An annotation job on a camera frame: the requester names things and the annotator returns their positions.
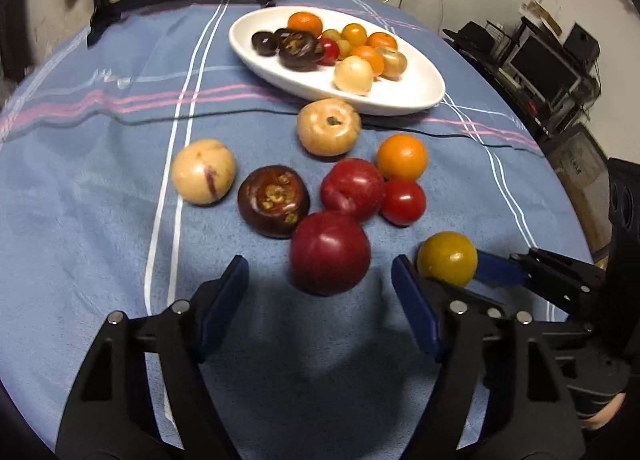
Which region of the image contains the yellow-green longan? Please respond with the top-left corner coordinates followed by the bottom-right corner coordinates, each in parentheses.
top-left (336, 38), bottom-right (352, 61)

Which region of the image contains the pale melon purple stripe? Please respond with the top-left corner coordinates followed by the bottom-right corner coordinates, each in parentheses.
top-left (170, 139), bottom-right (236, 205)

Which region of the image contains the beige passion fruit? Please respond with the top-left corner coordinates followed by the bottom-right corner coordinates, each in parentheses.
top-left (296, 98), bottom-right (361, 157)

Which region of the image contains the large orange mandarin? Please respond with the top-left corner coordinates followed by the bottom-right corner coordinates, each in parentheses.
top-left (286, 11), bottom-right (323, 38)

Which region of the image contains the small orange kumquat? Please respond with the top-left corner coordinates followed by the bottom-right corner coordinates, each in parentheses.
top-left (341, 23), bottom-right (368, 48)

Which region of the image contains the smaller red plum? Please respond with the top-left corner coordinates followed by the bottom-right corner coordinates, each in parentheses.
top-left (320, 159), bottom-right (385, 224)

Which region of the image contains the small spotted pale fruit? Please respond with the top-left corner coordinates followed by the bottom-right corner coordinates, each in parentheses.
top-left (333, 56), bottom-right (375, 96)

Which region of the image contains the red cherry tomato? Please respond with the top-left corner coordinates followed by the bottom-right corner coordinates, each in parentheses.
top-left (319, 36), bottom-right (341, 66)
top-left (381, 178), bottom-right (426, 227)

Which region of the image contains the small green-yellow longan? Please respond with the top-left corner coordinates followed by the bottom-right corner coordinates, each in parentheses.
top-left (321, 28), bottom-right (342, 42)

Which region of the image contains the black hat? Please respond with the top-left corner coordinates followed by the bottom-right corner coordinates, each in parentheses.
top-left (442, 21), bottom-right (496, 53)

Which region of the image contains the white round plate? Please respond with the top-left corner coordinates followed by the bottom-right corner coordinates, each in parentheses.
top-left (229, 6), bottom-right (446, 116)

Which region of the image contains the cardboard box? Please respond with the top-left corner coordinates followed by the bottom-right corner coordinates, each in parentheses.
top-left (544, 123), bottom-right (612, 255)

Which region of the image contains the tan spotted round fruit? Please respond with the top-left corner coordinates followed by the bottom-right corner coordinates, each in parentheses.
top-left (375, 46), bottom-right (408, 80)

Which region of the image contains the blue striped tablecloth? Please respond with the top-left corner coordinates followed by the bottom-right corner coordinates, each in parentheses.
top-left (1, 0), bottom-right (590, 459)

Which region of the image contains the large red plum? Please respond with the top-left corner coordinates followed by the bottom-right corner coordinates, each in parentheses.
top-left (288, 211), bottom-right (371, 296)

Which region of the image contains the round orange fruit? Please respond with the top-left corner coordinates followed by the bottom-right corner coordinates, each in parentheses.
top-left (375, 134), bottom-right (428, 180)

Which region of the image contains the green-orange tomato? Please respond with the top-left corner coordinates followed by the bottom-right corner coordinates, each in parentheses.
top-left (416, 231), bottom-right (478, 287)

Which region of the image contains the black speaker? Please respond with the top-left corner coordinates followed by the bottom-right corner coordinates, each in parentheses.
top-left (563, 23), bottom-right (601, 71)

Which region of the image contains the smooth orange fruit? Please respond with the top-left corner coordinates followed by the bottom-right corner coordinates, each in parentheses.
top-left (350, 45), bottom-right (384, 77)

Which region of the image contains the person's right hand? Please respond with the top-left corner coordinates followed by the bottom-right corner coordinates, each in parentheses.
top-left (582, 393), bottom-right (626, 431)

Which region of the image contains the mandarin with dark spots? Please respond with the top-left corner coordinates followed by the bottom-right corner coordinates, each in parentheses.
top-left (367, 32), bottom-right (398, 50)

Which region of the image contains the black equipment shelf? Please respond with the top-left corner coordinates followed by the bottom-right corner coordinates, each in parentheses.
top-left (442, 16), bottom-right (602, 142)

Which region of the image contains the dark cherry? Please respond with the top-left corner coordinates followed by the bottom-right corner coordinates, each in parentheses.
top-left (250, 30), bottom-right (280, 56)
top-left (273, 27), bottom-right (294, 42)

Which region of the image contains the computer monitor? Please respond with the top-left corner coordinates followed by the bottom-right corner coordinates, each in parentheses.
top-left (502, 28), bottom-right (582, 104)

